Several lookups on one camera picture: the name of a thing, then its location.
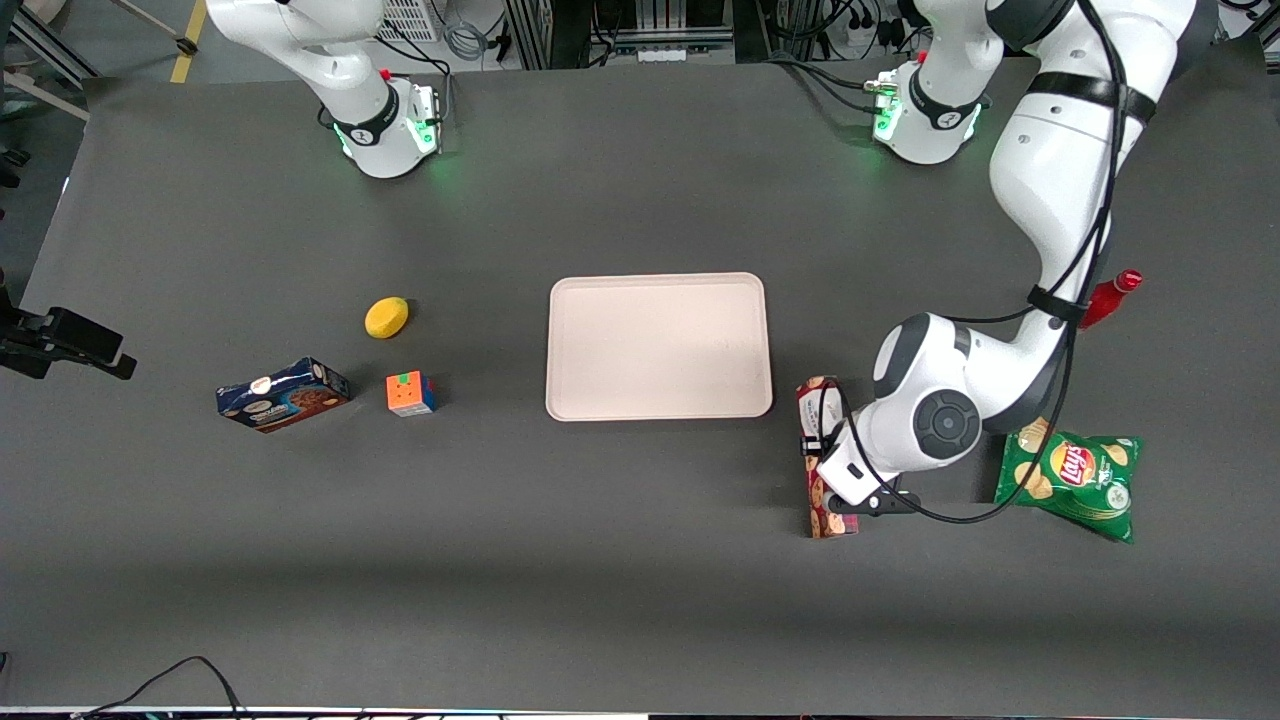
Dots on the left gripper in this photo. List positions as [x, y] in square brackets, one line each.
[826, 437]

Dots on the long red cookie box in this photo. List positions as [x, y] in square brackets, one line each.
[826, 515]

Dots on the beige rectangular plastic tray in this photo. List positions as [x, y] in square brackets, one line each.
[655, 345]

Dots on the blue cookie box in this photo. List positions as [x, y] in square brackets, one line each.
[285, 396]

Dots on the white perforated box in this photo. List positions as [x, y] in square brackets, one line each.
[410, 18]

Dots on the green Lay's chips bag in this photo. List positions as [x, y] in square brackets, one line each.
[1080, 480]

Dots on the yellow lemon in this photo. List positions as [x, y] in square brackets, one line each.
[386, 318]

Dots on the colourful puzzle cube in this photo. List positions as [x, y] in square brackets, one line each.
[408, 394]

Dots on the red plastic bottle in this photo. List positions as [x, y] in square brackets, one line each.
[1110, 297]

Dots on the white power strip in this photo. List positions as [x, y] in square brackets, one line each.
[663, 53]

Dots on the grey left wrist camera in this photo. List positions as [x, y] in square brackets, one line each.
[890, 502]

